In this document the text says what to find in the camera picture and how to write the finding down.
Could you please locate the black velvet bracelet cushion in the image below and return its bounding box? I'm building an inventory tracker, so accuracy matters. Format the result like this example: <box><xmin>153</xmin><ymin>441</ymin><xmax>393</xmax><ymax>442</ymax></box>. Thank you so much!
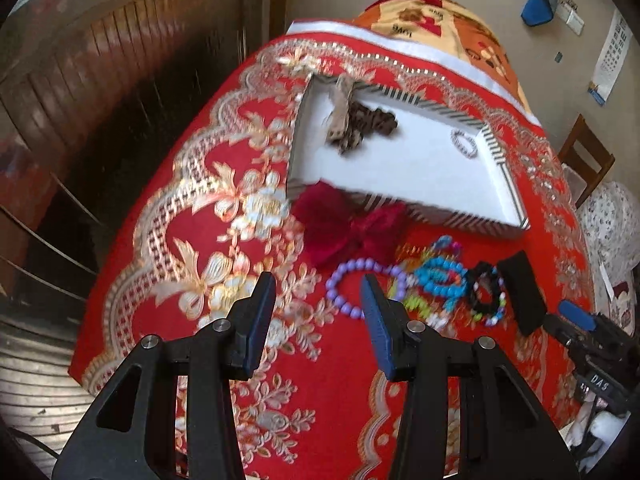
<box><xmin>498</xmin><ymin>251</ymin><xmax>547</xmax><ymax>337</ymax></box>

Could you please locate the leopard print scrunchie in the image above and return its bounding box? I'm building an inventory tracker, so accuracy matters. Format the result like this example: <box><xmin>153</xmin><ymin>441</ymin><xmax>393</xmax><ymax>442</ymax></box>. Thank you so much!
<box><xmin>332</xmin><ymin>100</ymin><xmax>401</xmax><ymax>156</ymax></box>

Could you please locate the white striped-edge box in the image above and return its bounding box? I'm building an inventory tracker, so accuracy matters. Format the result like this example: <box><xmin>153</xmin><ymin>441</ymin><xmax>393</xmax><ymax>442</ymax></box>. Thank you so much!
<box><xmin>286</xmin><ymin>72</ymin><xmax>532</xmax><ymax>233</ymax></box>

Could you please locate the wall calendar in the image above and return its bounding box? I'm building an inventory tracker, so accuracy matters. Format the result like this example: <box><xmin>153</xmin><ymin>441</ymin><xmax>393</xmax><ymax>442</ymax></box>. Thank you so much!
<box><xmin>587</xmin><ymin>7</ymin><xmax>631</xmax><ymax>106</ymax></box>

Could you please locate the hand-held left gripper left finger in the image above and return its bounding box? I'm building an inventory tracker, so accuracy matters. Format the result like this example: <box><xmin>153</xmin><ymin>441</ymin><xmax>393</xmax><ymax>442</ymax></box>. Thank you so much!
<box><xmin>52</xmin><ymin>271</ymin><xmax>277</xmax><ymax>480</ymax></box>

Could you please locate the white wall socket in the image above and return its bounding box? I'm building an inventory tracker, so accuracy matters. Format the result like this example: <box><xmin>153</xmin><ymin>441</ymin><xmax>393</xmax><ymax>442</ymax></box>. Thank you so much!
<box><xmin>556</xmin><ymin>0</ymin><xmax>586</xmax><ymax>36</ymax></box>

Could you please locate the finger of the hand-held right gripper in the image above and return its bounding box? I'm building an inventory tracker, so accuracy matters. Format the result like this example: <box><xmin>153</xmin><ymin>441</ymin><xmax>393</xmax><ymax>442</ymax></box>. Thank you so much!
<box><xmin>558</xmin><ymin>300</ymin><xmax>602</xmax><ymax>335</ymax></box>
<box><xmin>542</xmin><ymin>312</ymin><xmax>582</xmax><ymax>357</ymax></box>

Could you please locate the multicolour round bead bracelet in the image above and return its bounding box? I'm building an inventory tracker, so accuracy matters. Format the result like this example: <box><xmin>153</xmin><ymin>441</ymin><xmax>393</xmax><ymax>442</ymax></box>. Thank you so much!
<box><xmin>390</xmin><ymin>275</ymin><xmax>451</xmax><ymax>332</ymax></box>

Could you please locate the purple bead bracelet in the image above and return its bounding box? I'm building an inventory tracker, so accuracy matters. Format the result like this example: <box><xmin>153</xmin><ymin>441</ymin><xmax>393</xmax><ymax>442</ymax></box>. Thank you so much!
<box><xmin>325</xmin><ymin>258</ymin><xmax>408</xmax><ymax>321</ymax></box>

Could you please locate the red satin bow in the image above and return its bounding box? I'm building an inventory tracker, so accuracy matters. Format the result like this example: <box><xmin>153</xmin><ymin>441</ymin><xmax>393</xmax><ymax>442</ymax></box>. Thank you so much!
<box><xmin>292</xmin><ymin>182</ymin><xmax>408</xmax><ymax>271</ymax></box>

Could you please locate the red gold embroidered tablecloth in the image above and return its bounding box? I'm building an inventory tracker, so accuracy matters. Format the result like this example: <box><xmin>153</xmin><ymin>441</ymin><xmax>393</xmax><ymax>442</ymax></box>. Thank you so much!
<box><xmin>67</xmin><ymin>32</ymin><xmax>601</xmax><ymax>480</ymax></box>

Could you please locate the beige burlap bow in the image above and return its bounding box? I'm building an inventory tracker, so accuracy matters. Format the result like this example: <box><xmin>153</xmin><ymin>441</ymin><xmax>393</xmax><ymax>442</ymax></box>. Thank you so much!
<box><xmin>325</xmin><ymin>76</ymin><xmax>358</xmax><ymax>143</ymax></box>

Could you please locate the black bead bracelet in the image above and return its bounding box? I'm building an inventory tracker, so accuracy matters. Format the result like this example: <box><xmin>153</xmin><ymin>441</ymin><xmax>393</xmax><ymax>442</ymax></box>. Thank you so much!
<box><xmin>467</xmin><ymin>261</ymin><xmax>508</xmax><ymax>326</ymax></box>

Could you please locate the orange printed blanket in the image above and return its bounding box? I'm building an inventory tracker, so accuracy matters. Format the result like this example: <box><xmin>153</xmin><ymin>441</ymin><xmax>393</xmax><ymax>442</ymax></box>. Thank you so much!
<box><xmin>352</xmin><ymin>0</ymin><xmax>531</xmax><ymax>111</ymax></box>

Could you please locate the white under cloth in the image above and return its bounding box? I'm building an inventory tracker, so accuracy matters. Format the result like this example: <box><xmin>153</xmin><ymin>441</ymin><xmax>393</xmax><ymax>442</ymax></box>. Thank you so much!
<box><xmin>289</xmin><ymin>20</ymin><xmax>545</xmax><ymax>127</ymax></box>

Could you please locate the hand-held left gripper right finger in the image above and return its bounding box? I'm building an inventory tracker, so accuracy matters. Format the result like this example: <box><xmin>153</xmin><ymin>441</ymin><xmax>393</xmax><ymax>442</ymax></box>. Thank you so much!
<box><xmin>361</xmin><ymin>274</ymin><xmax>581</xmax><ymax>480</ymax></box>

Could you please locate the wooden chair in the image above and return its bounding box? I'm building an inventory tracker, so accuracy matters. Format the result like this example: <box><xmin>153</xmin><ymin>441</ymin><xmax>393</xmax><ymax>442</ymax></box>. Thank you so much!
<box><xmin>557</xmin><ymin>114</ymin><xmax>616</xmax><ymax>208</ymax></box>

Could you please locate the white floral cloth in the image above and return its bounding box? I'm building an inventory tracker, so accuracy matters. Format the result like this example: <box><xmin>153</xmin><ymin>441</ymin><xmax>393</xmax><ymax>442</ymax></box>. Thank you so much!
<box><xmin>575</xmin><ymin>180</ymin><xmax>640</xmax><ymax>341</ymax></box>

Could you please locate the black cable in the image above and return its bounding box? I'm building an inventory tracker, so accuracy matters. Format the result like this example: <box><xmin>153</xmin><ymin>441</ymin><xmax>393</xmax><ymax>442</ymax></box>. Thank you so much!
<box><xmin>9</xmin><ymin>426</ymin><xmax>62</xmax><ymax>462</ymax></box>

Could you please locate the wooden slatted door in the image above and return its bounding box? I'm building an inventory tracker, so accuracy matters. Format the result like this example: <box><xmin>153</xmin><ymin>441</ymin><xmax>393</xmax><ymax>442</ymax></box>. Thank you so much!
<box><xmin>0</xmin><ymin>0</ymin><xmax>273</xmax><ymax>311</ymax></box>

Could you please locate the silver woven bracelet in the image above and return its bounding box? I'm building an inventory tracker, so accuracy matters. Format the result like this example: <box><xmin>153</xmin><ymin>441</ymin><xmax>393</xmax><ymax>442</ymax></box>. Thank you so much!
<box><xmin>451</xmin><ymin>130</ymin><xmax>481</xmax><ymax>159</ymax></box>

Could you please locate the blue bead bracelet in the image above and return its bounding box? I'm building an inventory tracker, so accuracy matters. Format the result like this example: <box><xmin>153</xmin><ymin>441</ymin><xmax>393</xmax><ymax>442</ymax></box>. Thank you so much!
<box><xmin>414</xmin><ymin>256</ymin><xmax>468</xmax><ymax>307</ymax></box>

